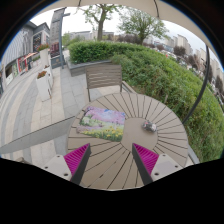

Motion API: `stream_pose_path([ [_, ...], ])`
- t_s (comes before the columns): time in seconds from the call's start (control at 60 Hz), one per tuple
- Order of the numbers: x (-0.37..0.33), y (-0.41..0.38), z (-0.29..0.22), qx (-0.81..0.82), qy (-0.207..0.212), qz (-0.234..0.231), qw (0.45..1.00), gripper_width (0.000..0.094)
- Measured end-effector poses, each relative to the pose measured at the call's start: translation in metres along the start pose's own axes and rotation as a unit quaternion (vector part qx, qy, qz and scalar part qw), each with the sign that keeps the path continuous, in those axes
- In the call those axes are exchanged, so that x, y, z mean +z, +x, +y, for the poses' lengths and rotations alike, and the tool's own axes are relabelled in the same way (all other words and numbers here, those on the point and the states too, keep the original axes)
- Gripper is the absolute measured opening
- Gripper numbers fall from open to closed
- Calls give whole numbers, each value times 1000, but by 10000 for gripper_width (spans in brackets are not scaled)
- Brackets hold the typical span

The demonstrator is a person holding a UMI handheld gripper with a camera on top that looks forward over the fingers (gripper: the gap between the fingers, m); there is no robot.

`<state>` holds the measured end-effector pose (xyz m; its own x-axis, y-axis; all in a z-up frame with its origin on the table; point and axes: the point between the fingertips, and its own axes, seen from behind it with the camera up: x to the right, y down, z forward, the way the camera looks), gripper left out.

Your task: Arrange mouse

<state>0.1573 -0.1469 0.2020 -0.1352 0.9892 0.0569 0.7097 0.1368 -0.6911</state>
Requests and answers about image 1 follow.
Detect black curved umbrella pole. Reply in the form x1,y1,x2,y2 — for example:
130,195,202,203
181,44,211,126

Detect small grey patterned mouse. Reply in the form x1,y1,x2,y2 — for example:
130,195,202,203
142,121,157,132

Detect green hedge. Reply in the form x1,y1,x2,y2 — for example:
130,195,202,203
69,41,224,162

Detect beige umbrella canopy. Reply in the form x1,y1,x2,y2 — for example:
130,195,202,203
38,0,212,43

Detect round slatted beige table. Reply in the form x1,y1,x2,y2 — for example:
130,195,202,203
68,93,188,190

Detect grey stone hedge planter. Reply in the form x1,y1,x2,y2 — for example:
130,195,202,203
67,60,111,77

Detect leafy green tree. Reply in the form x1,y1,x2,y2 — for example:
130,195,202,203
118,7,168,44

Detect white planter with flowers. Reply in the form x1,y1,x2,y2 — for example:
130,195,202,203
36,70,51,101

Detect slatted grey outdoor chair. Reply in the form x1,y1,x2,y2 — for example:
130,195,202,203
86,64,134,93

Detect tall grey sign pylon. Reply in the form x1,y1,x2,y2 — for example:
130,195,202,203
50,8,69,68

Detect far white planter box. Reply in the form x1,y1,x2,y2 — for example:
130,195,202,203
38,44,49,66

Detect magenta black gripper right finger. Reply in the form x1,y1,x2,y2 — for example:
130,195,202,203
131,142,184,187

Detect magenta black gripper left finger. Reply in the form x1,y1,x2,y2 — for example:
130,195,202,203
44,142,92,186

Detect tree with brown trunk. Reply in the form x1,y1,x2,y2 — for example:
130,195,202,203
81,4,123,41

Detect grey shopfront building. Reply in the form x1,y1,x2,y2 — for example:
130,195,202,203
0,21,50,96

